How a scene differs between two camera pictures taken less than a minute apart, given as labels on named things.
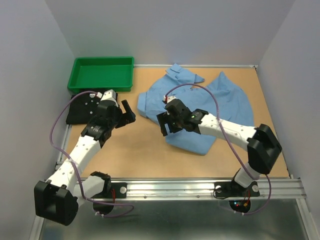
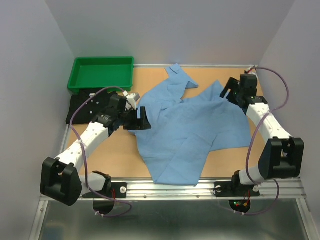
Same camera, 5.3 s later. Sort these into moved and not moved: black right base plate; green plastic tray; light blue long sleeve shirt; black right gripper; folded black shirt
Moved: light blue long sleeve shirt; black right gripper
Not moved: green plastic tray; folded black shirt; black right base plate
